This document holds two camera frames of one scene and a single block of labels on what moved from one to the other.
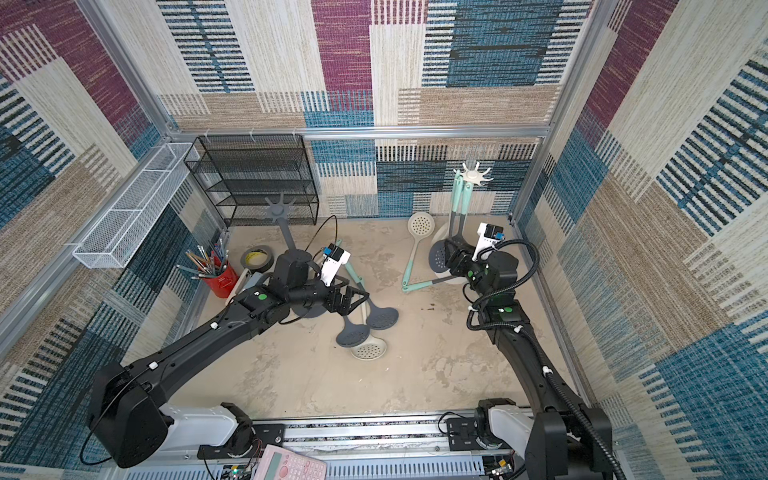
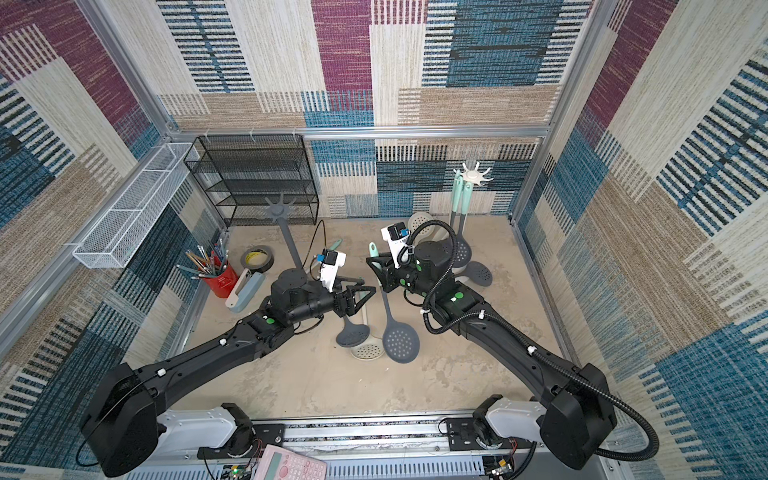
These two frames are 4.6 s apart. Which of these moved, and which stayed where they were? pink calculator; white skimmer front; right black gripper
Moved: right black gripper
Stayed: white skimmer front; pink calculator
